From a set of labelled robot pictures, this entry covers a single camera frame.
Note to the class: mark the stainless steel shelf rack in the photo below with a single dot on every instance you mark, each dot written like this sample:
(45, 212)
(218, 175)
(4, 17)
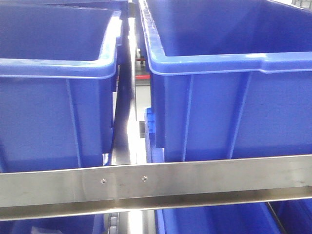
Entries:
(102, 189)

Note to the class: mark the upper right blue bin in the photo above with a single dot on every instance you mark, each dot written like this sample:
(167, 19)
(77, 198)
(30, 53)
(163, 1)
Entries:
(230, 78)

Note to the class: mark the upper left blue bin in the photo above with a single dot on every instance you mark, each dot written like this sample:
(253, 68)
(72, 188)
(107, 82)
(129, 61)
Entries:
(58, 67)

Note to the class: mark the left blue plastic bin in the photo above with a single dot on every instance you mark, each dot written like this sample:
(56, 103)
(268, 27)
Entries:
(85, 224)

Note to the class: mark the blue plastic bin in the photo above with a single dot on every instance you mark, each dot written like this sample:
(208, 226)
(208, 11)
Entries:
(85, 224)
(293, 217)

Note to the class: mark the right blue plastic bin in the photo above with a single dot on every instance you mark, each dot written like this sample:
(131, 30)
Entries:
(293, 217)

